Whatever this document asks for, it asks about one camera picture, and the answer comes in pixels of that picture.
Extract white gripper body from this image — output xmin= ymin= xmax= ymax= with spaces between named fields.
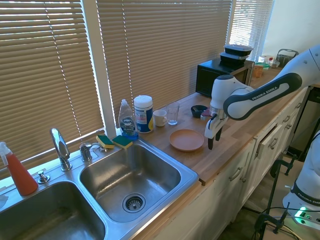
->
xmin=204 ymin=113 xmax=229 ymax=140

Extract white ceramic mug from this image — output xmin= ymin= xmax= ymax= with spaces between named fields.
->
xmin=152 ymin=109 xmax=168 ymax=128

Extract stainless steel double sink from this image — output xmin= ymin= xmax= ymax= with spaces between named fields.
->
xmin=0 ymin=136 xmax=201 ymax=240

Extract chrome sink side sprayer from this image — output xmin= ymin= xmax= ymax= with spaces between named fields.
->
xmin=79 ymin=142 xmax=109 ymax=163

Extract small chrome sink knob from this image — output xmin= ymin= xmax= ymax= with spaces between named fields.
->
xmin=37 ymin=170 xmax=51 ymax=185

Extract dark blue bowl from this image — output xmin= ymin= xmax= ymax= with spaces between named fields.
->
xmin=190 ymin=104 xmax=210 ymax=119

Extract clear drinking glass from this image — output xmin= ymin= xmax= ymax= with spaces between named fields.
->
xmin=166 ymin=101 xmax=181 ymax=126

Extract black microwave oven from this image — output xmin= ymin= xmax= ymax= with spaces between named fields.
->
xmin=195 ymin=59 xmax=255 ymax=99

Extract white kitchen cabinet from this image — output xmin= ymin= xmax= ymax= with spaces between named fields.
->
xmin=134 ymin=87 xmax=312 ymax=240

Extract black plastic food container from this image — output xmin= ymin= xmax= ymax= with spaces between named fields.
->
xmin=219 ymin=51 xmax=249 ymax=68
xmin=223 ymin=44 xmax=253 ymax=56

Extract Lysol wipes canister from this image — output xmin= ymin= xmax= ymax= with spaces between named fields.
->
xmin=133 ymin=94 xmax=154 ymax=135

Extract orange food container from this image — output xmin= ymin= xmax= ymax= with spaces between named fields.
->
xmin=253 ymin=63 xmax=265 ymax=78

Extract black C-clamp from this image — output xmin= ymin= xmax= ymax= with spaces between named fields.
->
xmin=254 ymin=201 xmax=292 ymax=235
xmin=269 ymin=154 xmax=304 ymax=177

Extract clear dish soap bottle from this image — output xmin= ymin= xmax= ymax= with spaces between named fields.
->
xmin=117 ymin=98 xmax=140 ymax=141

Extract clear container with green lid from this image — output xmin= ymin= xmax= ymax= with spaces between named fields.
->
xmin=258 ymin=54 xmax=275 ymax=68

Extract yellow green sponge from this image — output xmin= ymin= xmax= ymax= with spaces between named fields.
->
xmin=95 ymin=134 xmax=115 ymax=150
xmin=111 ymin=134 xmax=134 ymax=151

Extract black appliance front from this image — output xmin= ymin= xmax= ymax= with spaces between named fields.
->
xmin=292 ymin=86 xmax=320 ymax=161

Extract chrome kitchen faucet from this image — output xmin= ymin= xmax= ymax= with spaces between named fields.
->
xmin=49 ymin=127 xmax=73 ymax=172

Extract spray bottle with orange liquid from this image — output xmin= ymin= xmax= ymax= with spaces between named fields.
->
xmin=0 ymin=141 xmax=40 ymax=197

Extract black wire caddy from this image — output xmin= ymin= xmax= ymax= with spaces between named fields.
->
xmin=276 ymin=48 xmax=300 ymax=68

